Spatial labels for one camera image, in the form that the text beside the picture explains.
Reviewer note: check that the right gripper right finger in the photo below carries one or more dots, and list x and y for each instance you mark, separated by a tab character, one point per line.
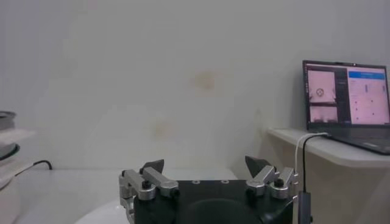
262	179

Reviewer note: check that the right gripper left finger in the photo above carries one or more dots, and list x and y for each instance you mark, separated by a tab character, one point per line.
161	182

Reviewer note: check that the steel steamer basket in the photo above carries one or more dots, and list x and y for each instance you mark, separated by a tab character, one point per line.
6	121

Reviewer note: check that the white round plate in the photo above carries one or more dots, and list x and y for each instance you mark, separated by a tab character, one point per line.
103	214

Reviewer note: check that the white side table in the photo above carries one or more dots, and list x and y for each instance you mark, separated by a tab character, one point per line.
335	188

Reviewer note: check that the black laptop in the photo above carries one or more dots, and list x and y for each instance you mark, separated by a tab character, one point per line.
365	97

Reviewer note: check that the cream electric cooker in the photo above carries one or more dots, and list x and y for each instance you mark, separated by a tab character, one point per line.
7	182

